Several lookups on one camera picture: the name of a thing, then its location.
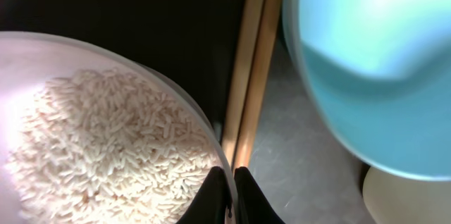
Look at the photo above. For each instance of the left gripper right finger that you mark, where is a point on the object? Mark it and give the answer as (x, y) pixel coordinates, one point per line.
(253, 207)

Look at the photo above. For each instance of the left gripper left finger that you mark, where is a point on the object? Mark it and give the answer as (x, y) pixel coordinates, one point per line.
(213, 202)

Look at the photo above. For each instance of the white rice pile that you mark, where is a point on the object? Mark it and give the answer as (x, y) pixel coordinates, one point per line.
(107, 147)

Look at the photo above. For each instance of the white cup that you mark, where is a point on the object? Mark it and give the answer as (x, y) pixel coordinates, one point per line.
(394, 200)

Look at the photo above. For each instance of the blue bowl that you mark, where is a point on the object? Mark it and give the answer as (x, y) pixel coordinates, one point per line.
(378, 72)

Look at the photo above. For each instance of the brown serving tray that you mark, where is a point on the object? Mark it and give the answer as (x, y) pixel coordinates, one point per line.
(305, 174)

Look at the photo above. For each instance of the wooden chopstick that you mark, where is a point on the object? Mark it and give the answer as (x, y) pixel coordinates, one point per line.
(244, 54)
(266, 38)

